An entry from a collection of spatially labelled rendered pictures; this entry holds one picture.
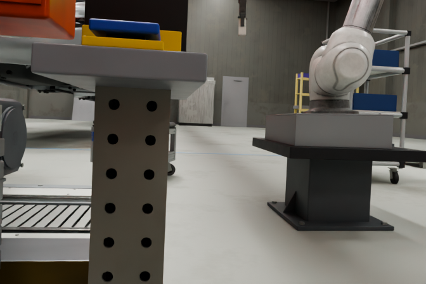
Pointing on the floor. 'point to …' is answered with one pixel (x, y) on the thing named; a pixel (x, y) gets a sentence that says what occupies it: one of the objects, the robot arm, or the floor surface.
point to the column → (129, 186)
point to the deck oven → (198, 106)
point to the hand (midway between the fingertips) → (242, 26)
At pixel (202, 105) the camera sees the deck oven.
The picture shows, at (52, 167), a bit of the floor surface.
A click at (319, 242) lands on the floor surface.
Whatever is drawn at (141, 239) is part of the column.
